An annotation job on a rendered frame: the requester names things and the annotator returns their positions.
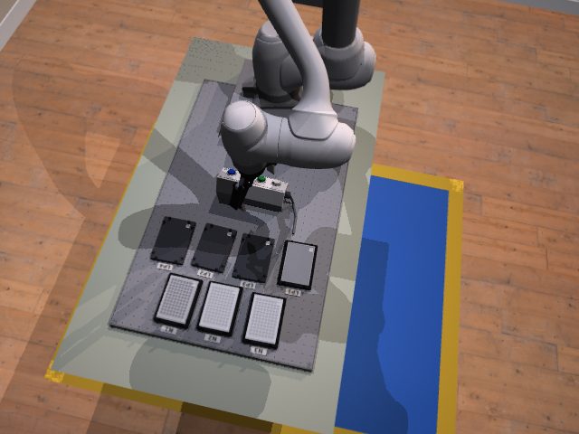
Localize white deck label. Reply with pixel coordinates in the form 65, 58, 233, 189
240, 281, 256, 289
160, 325, 178, 335
157, 262, 174, 271
204, 334, 221, 343
250, 346, 267, 355
285, 288, 301, 297
197, 269, 213, 278

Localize grey button panel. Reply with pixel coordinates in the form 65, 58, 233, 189
216, 167, 297, 234

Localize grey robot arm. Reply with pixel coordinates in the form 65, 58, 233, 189
221, 0, 376, 175

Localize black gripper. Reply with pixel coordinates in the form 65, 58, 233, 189
229, 163, 277, 212

